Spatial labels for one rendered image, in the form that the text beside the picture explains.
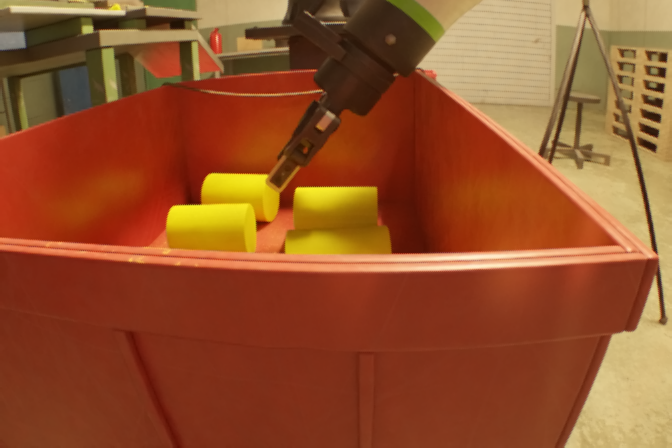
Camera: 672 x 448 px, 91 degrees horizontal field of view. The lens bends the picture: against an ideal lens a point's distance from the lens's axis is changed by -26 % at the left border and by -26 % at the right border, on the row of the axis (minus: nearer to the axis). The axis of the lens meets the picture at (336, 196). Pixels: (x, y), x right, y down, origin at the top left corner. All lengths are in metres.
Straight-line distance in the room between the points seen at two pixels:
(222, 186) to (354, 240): 0.27
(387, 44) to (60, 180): 0.37
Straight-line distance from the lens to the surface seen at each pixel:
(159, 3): 7.19
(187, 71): 1.15
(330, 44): 0.46
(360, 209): 0.54
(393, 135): 0.68
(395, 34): 0.44
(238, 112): 0.71
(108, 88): 0.80
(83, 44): 0.81
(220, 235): 0.52
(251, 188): 0.63
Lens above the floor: 0.88
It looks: 20 degrees down
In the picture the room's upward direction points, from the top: 2 degrees counter-clockwise
